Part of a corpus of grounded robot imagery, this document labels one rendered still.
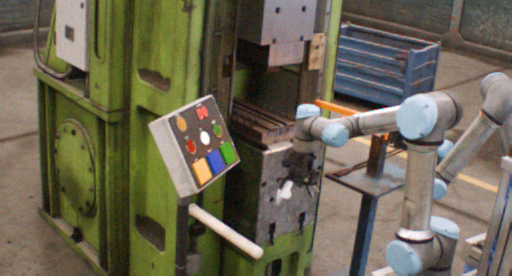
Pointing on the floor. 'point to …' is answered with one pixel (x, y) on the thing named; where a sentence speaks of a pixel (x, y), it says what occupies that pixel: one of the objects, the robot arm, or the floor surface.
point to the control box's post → (181, 233)
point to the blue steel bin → (384, 65)
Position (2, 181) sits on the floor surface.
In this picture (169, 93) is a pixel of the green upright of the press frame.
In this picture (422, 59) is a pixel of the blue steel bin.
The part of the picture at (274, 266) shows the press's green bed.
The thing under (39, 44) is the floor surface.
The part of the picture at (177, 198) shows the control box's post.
